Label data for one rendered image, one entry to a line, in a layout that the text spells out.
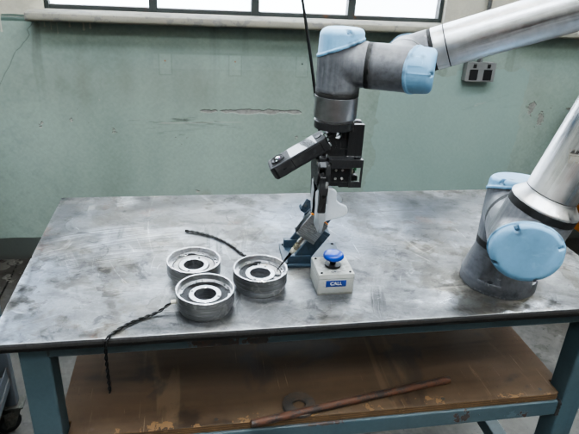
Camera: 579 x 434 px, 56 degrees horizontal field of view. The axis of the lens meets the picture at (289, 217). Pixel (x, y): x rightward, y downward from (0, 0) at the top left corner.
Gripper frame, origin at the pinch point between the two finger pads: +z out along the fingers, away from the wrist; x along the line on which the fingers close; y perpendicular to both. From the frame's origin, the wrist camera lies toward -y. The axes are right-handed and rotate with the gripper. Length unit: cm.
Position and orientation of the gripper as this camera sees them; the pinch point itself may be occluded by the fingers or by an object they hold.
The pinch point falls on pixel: (314, 222)
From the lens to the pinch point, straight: 104.2
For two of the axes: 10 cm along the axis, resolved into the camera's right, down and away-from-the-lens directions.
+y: 9.9, -0.1, 1.3
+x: -1.3, -4.2, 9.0
